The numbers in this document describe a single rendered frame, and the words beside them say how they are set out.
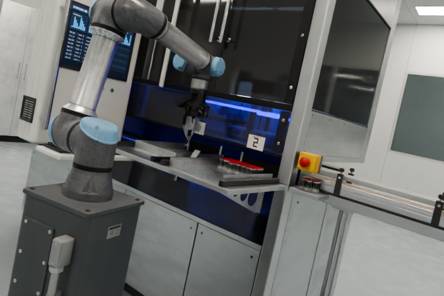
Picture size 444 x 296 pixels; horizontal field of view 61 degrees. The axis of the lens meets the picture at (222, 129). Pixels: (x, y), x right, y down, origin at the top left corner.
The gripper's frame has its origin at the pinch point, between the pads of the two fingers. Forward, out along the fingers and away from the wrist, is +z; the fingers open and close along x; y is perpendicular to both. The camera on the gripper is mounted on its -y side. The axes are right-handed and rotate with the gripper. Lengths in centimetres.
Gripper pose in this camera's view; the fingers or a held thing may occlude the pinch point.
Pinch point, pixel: (187, 133)
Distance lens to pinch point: 168.0
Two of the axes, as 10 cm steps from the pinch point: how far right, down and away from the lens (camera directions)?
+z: -1.7, 9.8, 0.5
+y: 7.6, 1.7, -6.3
